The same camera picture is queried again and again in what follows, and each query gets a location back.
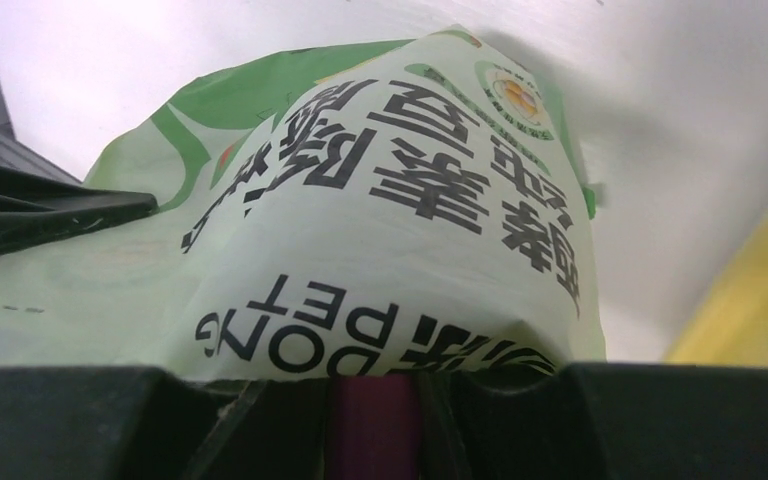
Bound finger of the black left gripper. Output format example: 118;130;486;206
0;166;158;256

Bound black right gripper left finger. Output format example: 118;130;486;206
0;367;326;479

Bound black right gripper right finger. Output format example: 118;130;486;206
417;363;768;479

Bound magenta plastic scoop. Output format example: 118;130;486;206
324;374;422;480

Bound green cat litter bag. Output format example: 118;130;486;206
0;27;606;383

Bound yellow litter box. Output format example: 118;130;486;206
666;214;768;367

